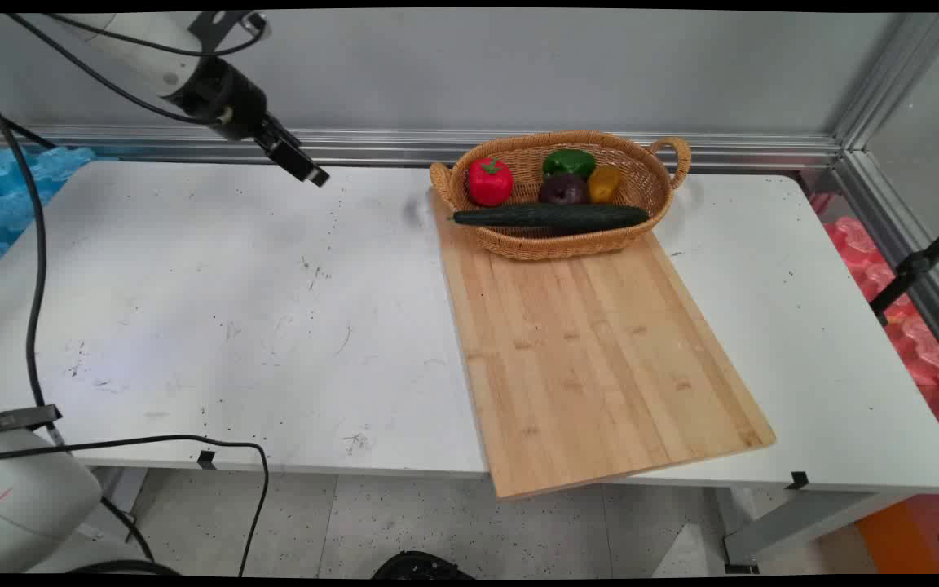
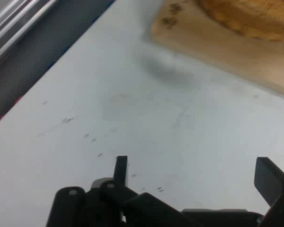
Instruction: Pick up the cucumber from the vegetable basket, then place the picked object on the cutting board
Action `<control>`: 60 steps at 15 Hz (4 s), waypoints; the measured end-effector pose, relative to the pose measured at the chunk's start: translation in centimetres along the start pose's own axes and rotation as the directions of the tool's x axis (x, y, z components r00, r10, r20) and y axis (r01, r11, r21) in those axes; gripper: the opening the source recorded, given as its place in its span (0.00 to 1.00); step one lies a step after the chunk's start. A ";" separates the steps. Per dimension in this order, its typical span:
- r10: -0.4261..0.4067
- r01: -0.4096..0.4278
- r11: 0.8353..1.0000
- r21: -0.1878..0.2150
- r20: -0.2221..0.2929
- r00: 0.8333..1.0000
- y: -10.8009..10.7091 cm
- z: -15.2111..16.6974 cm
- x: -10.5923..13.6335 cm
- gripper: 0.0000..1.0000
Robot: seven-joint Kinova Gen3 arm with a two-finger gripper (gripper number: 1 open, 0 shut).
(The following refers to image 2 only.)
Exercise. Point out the horizontal aluminium frame rail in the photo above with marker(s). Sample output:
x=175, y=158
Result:
x=11, y=26

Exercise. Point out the woven wicker basket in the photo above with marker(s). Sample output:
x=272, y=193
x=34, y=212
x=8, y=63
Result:
x=251, y=16

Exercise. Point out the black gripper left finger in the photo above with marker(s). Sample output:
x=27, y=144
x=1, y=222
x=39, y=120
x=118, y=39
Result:
x=104, y=205

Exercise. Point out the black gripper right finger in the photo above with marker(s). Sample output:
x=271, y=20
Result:
x=274, y=184

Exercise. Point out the bamboo cutting board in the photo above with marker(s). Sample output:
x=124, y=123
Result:
x=227, y=47

